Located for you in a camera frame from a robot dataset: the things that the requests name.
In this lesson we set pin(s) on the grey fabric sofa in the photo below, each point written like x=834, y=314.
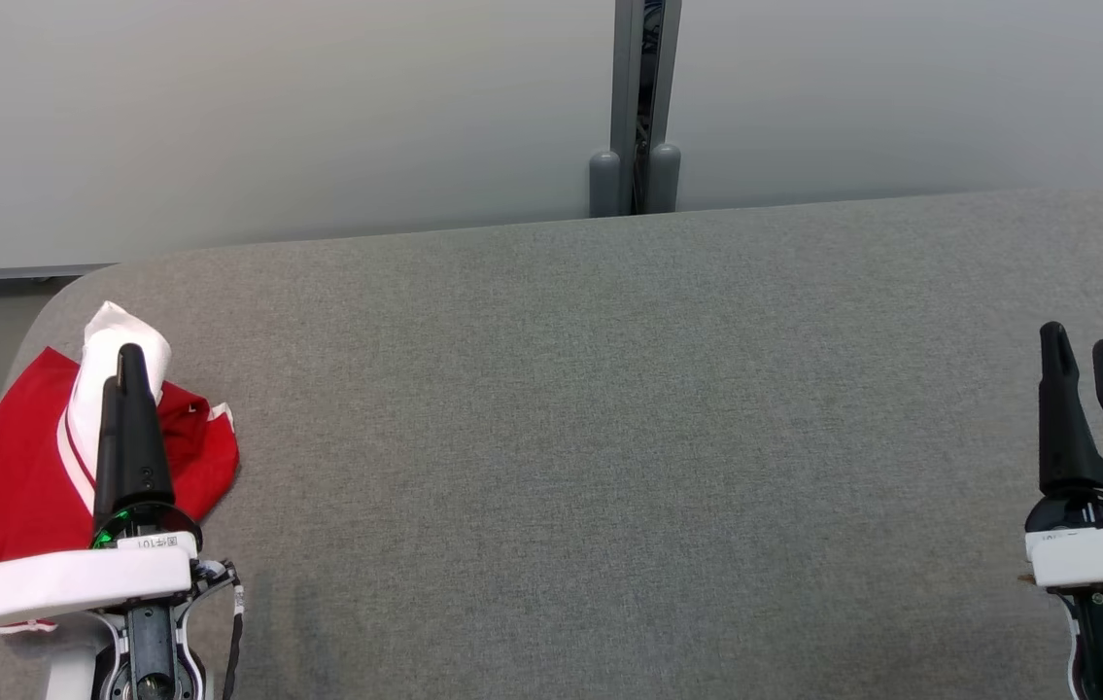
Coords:
x=609, y=437

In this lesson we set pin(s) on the grey partition joint post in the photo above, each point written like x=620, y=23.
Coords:
x=624, y=97

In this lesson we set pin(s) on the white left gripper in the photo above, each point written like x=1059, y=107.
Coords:
x=75, y=578

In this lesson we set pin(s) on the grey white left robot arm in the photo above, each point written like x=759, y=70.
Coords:
x=75, y=676

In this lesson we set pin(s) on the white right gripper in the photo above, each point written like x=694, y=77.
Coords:
x=1095, y=554

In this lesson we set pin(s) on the red white sports shirt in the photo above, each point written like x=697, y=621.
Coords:
x=114, y=335

